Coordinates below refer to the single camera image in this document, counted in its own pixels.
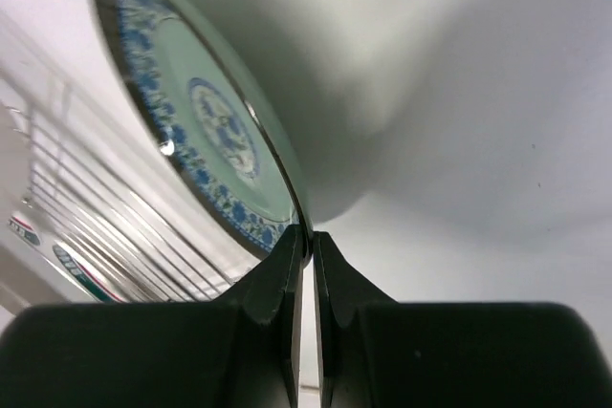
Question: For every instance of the metal wire dish rack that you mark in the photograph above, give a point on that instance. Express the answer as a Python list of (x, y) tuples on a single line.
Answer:
[(87, 205)]

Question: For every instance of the green rimmed plate near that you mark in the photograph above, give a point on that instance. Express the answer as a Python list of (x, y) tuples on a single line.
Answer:
[(60, 258)]

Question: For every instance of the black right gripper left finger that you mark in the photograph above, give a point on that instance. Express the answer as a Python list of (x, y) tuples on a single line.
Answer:
[(238, 350)]

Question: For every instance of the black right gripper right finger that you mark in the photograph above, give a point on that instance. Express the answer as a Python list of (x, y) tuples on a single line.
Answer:
[(375, 351)]

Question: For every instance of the blue floral green plate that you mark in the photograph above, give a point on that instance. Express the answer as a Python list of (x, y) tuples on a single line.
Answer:
[(247, 108)]

